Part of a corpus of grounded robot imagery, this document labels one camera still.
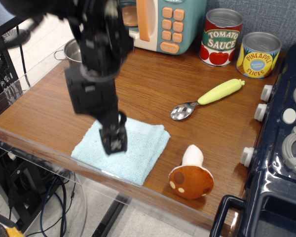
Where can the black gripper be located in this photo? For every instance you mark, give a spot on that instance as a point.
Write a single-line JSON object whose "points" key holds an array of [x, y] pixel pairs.
{"points": [[97, 97]]}

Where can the light blue towel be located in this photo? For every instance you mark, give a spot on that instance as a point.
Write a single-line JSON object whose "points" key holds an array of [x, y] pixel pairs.
{"points": [[146, 143]]}

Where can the spoon with yellow-green handle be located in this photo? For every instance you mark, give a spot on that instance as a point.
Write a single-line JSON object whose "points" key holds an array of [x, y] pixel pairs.
{"points": [[225, 89]]}

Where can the brown plush mushroom toy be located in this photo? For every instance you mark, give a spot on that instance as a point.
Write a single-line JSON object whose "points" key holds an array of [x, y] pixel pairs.
{"points": [[191, 180]]}

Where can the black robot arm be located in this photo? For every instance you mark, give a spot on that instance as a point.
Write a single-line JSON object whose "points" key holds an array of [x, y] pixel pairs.
{"points": [[104, 43]]}

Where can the small stainless steel pot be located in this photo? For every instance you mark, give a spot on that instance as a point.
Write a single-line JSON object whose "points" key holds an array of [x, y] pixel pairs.
{"points": [[71, 52]]}

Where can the clear acrylic table guard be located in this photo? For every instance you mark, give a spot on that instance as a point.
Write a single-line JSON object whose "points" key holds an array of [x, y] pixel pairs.
{"points": [[42, 125]]}

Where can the black computer tower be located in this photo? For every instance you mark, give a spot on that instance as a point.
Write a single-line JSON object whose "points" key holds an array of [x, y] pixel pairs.
{"points": [[8, 77]]}

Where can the toy microwave teal and cream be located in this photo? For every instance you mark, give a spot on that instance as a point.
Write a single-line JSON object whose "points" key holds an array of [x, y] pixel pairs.
{"points": [[165, 26]]}

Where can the tomato sauce can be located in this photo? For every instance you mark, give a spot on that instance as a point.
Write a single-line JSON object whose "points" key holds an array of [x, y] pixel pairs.
{"points": [[220, 36]]}

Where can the black desk top edge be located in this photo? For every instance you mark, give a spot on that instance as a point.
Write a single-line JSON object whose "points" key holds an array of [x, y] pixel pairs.
{"points": [[7, 22]]}

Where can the pineapple slices can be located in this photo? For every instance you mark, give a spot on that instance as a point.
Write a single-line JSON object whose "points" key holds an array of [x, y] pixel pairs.
{"points": [[258, 54]]}

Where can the dark blue toy stove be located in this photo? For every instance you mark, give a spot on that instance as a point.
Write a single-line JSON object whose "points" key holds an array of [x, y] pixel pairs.
{"points": [[268, 208]]}

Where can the black table leg frame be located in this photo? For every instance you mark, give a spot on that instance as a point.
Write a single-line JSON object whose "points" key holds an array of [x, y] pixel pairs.
{"points": [[109, 219]]}

